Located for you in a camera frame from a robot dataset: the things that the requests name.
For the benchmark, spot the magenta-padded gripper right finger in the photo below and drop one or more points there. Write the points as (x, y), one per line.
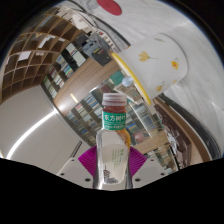
(150, 171)

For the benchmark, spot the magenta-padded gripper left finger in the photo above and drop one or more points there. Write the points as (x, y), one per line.
(73, 171)

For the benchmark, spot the clear green-labelled drink bottle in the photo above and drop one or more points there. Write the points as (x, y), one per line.
(112, 150)

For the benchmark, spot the wide wooden bookshelf with books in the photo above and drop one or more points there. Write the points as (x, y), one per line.
(86, 116)

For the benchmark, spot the long ceiling light strip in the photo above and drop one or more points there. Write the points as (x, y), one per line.
(30, 133)

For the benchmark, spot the pale blue spoon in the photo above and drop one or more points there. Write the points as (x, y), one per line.
(127, 81)

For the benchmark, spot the narrow wooden bookshelf with books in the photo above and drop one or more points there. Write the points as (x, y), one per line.
(63, 71)

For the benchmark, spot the white yellow-rimmed flower cup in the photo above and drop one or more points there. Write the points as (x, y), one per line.
(156, 63)

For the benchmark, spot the wooden cubby shelf unit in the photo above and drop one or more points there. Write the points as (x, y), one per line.
(30, 56)

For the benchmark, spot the dark grey building model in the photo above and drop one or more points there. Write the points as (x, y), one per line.
(95, 50)

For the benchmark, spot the flat round red coaster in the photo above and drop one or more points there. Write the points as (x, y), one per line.
(110, 6)

